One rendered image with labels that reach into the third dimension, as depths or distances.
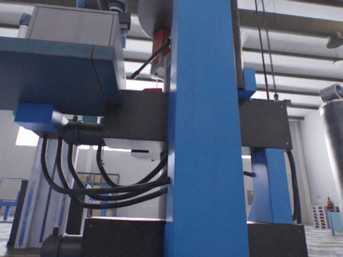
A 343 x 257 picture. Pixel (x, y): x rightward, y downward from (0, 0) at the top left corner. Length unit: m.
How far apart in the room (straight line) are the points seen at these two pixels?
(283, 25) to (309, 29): 0.79
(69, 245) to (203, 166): 0.62
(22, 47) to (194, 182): 0.57
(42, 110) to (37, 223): 1.36
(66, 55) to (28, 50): 0.10
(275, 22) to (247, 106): 6.54
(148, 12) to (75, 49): 0.95
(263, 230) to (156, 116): 0.54
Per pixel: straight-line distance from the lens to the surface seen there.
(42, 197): 2.20
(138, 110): 0.86
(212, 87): 0.67
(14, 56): 0.75
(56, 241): 1.00
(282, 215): 0.93
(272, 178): 0.92
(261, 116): 0.98
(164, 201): 1.04
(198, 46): 0.75
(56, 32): 0.74
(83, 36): 0.72
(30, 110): 1.01
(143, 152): 1.13
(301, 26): 7.83
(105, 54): 0.66
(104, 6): 0.85
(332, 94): 2.24
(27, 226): 2.18
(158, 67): 1.45
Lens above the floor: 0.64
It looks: 19 degrees up
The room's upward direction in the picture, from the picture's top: 2 degrees clockwise
